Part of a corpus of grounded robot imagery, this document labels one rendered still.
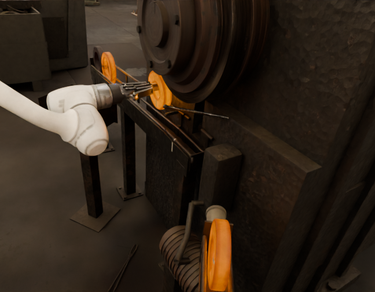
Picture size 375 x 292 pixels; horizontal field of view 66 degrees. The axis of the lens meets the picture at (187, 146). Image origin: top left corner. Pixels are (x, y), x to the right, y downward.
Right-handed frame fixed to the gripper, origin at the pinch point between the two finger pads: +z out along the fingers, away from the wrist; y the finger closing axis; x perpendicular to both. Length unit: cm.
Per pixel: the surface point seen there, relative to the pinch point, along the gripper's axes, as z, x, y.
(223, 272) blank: -21, -10, 74
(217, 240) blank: -20, -6, 69
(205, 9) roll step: -4.6, 33.8, 35.8
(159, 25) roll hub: -11.1, 28.2, 23.9
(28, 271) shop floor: -66, -81, -4
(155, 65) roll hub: -10.9, 16.0, 20.3
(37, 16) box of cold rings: -18, -11, -217
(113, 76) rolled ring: 0, -17, -61
